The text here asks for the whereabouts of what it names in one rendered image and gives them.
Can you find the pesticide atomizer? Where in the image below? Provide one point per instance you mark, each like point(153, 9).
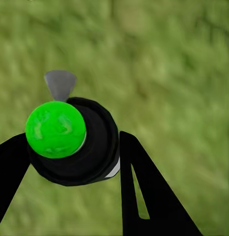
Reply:
point(72, 141)

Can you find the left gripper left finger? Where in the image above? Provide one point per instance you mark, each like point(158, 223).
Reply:
point(14, 162)

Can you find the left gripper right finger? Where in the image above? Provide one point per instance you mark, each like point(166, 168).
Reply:
point(167, 215)

